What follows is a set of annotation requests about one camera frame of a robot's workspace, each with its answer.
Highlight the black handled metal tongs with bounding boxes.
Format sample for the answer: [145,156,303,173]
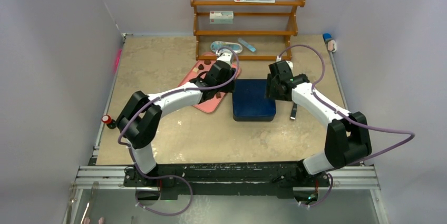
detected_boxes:
[289,103,298,121]

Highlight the dark blue tin lid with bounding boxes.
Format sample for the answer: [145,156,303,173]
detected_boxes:
[232,79,276,116]

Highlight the blue chocolate tin box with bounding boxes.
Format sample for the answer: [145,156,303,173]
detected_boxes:
[233,114,275,122]

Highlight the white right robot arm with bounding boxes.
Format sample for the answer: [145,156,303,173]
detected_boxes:
[266,61,372,186]

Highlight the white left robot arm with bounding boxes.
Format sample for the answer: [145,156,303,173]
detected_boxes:
[116,61,238,187]

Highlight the pink plastic tray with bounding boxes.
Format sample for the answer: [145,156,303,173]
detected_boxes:
[179,57,241,113]

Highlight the light blue oval package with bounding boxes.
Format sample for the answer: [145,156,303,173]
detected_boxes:
[210,41,243,54]

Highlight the light blue small tube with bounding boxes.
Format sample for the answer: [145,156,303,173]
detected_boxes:
[238,38,256,53]

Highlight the wooden shelf rack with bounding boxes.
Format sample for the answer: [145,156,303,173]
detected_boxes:
[190,0,306,60]

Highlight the white green small box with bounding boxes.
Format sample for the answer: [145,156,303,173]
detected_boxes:
[209,11,234,24]

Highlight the blue white corner device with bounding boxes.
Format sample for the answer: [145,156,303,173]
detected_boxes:
[322,33,337,53]

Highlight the red black button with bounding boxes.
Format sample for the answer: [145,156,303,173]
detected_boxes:
[101,114,116,129]

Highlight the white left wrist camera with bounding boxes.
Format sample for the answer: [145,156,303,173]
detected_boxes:
[216,49,234,65]

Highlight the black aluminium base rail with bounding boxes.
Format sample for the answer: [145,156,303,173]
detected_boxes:
[71,161,380,202]

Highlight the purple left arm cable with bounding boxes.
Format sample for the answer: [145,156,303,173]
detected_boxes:
[117,46,240,216]

